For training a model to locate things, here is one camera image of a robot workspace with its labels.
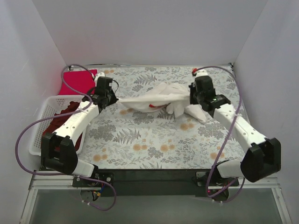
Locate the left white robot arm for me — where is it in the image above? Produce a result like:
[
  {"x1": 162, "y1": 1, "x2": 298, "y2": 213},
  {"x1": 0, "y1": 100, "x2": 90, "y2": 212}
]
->
[{"x1": 41, "y1": 76, "x2": 118, "y2": 187}]

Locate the floral table cloth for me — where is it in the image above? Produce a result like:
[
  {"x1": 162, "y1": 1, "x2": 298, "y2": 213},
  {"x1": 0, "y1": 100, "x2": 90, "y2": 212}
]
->
[{"x1": 75, "y1": 67, "x2": 245, "y2": 169}]

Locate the dark red t shirt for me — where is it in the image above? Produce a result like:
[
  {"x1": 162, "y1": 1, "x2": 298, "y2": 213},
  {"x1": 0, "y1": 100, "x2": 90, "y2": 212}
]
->
[{"x1": 42, "y1": 101, "x2": 83, "y2": 153}]

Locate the white plastic basket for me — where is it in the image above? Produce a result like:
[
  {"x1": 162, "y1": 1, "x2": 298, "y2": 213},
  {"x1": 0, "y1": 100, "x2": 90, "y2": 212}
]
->
[{"x1": 28, "y1": 95, "x2": 83, "y2": 156}]

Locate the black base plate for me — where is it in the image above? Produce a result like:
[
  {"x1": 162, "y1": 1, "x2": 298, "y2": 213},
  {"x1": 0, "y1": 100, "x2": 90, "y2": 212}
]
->
[{"x1": 72, "y1": 169, "x2": 240, "y2": 198}]

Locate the folded pink t shirt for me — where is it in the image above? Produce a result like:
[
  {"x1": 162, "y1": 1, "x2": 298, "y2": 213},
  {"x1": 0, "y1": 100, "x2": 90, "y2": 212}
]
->
[{"x1": 58, "y1": 70, "x2": 95, "y2": 95}]

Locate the aluminium frame rail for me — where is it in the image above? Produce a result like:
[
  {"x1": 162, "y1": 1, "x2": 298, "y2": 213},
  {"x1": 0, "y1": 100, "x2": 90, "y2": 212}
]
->
[{"x1": 29, "y1": 171, "x2": 79, "y2": 191}]

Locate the white t shirt red print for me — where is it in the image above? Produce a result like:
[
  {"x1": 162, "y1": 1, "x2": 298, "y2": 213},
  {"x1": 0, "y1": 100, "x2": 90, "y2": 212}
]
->
[{"x1": 118, "y1": 82, "x2": 206, "y2": 124}]

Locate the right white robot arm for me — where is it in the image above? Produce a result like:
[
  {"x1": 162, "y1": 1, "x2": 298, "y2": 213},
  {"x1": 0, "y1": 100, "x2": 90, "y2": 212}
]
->
[{"x1": 189, "y1": 70, "x2": 281, "y2": 186}]

